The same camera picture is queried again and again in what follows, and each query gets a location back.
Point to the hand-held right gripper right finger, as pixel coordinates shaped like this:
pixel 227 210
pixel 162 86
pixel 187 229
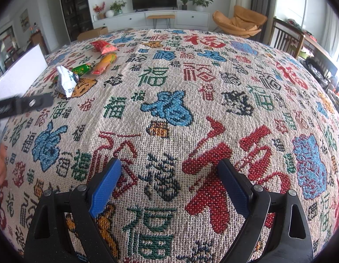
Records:
pixel 235 189

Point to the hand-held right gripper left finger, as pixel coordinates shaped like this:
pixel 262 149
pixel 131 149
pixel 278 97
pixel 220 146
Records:
pixel 106 186

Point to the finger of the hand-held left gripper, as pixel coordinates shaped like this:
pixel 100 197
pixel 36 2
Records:
pixel 24 105

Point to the white box with brown bottom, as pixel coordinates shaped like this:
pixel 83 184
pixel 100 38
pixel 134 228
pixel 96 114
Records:
pixel 20 72

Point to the white snack packet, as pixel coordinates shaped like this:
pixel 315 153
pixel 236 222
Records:
pixel 65 80

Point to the green snack packet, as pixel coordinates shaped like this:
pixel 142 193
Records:
pixel 82 69

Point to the orange snack packet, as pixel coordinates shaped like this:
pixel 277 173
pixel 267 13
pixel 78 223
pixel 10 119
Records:
pixel 105 63

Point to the red snack packet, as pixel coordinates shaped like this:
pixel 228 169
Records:
pixel 103 46

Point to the cardboard box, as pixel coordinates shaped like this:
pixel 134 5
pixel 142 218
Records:
pixel 92 33

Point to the dark display cabinet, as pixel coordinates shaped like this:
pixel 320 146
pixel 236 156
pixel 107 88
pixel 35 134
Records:
pixel 76 5

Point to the red flower bouquet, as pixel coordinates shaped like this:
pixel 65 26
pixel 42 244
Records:
pixel 99 8

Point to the printed woven blanket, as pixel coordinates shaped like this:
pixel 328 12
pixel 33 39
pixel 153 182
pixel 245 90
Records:
pixel 172 82

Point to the round white vase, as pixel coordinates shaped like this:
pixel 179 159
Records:
pixel 109 13

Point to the green plant in vase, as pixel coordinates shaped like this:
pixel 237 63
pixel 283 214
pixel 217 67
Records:
pixel 117 6

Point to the white television cabinet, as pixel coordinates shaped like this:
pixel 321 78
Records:
pixel 131 19

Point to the dark wooden chair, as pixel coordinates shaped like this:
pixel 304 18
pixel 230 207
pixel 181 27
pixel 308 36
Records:
pixel 286 37

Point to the wooden dining table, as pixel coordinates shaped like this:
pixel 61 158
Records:
pixel 320 52

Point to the wooden stool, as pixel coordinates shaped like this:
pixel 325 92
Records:
pixel 161 16

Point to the orange lounge chair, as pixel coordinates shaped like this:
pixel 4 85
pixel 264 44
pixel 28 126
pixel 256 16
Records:
pixel 235 22

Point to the small potted plant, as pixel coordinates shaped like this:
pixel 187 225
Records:
pixel 184 3

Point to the large plant in white pot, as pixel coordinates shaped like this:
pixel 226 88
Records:
pixel 200 2

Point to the wall picture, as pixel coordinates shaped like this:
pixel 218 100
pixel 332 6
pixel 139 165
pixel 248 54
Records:
pixel 24 19

